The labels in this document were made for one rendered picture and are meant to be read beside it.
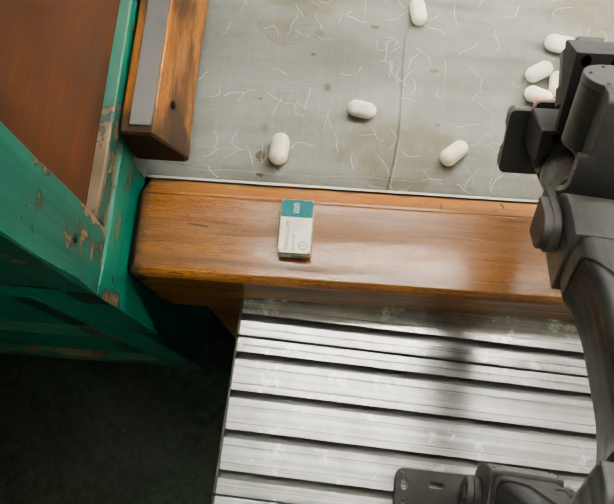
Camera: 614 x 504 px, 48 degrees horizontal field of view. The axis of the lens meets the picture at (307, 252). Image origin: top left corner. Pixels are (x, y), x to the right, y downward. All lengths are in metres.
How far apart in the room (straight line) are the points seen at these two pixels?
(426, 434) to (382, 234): 0.24
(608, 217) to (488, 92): 0.36
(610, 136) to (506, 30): 0.37
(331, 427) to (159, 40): 0.46
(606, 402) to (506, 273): 0.33
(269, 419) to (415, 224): 0.28
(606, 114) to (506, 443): 0.42
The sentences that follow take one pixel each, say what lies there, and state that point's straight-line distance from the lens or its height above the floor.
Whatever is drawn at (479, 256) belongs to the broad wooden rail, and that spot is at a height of 0.76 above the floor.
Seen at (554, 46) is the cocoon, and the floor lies 0.76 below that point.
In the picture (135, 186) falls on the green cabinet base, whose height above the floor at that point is 0.77.
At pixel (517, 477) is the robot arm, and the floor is 0.83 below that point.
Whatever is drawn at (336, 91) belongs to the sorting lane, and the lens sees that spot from 0.85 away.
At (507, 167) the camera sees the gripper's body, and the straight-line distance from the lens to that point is 0.71.
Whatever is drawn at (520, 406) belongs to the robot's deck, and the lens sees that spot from 0.85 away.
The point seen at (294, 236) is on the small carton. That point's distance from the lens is 0.74.
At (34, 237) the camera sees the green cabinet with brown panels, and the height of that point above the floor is 1.00.
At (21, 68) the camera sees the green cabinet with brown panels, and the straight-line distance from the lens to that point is 0.56.
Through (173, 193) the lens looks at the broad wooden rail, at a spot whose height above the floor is 0.76.
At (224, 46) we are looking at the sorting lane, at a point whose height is 0.74.
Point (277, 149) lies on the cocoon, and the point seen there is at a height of 0.76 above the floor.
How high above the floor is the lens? 1.49
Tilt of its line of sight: 75 degrees down
